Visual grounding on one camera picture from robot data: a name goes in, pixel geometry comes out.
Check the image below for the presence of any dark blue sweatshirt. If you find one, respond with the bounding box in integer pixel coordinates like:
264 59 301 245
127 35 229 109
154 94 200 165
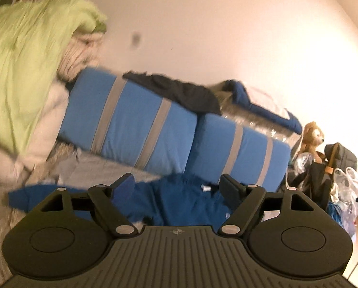
7 172 237 232

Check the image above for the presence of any clear plastic bag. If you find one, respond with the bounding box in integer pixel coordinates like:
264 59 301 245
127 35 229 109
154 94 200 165
330 167 358 242

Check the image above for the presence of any white quilted comforter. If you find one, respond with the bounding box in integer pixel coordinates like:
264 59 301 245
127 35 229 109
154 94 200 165
0 80 69 185

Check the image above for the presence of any brown teddy bear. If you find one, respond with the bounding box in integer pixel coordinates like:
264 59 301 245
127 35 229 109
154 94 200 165
300 122 324 163

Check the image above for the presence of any navy folded blanket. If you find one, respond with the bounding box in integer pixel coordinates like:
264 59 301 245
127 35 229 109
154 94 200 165
222 79 302 135

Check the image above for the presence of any right blue striped pillow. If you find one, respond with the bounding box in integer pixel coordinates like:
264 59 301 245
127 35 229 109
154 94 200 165
185 114 290 192

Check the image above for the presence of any blue striped pillow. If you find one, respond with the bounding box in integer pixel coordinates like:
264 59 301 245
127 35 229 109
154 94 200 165
59 68 197 175
185 114 290 192

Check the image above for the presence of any left blue striped pillow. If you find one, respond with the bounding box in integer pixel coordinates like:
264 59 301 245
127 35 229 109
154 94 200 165
59 68 197 175

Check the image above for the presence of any black garment on pillows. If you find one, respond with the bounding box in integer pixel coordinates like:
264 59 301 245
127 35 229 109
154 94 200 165
123 72 221 116

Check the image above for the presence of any beige knitted blanket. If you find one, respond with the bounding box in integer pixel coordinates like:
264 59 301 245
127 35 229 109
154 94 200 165
56 33 104 82

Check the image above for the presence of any light green blanket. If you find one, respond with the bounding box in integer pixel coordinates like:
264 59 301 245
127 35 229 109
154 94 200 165
0 0 107 155

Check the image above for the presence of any black bag with straps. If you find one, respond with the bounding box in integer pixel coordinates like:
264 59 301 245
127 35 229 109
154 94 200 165
287 142 358 211

